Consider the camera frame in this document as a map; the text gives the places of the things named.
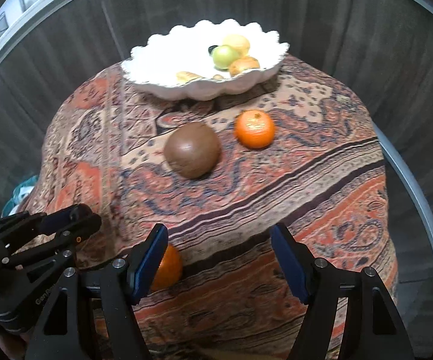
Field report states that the large yellow mango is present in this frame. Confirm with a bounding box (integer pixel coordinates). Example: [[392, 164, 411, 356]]
[[228, 55, 260, 77]]

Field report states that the orange mandarin near bowl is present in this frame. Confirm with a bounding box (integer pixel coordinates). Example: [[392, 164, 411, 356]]
[[234, 110, 276, 150]]

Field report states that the patterned paisley tablecloth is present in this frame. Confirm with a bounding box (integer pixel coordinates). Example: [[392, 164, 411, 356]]
[[22, 56, 398, 359]]

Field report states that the yellow banana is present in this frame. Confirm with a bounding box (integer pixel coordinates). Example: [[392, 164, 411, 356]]
[[176, 72, 202, 85]]

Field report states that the orange mandarin at front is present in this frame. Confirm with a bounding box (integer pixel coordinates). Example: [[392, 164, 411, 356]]
[[151, 244, 183, 292]]

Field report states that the white scalloped bowl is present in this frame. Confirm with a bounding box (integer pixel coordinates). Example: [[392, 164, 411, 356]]
[[121, 19, 290, 101]]

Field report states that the dark plum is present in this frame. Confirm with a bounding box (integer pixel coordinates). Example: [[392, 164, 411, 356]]
[[208, 45, 217, 54]]

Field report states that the green round fruit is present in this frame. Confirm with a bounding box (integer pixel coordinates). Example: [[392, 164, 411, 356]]
[[211, 45, 240, 70]]

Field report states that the brown round fruit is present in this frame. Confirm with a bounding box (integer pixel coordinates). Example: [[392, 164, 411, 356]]
[[163, 122, 221, 179]]

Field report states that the yellow-green fruit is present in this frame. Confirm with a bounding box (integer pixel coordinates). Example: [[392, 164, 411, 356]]
[[223, 34, 251, 57]]

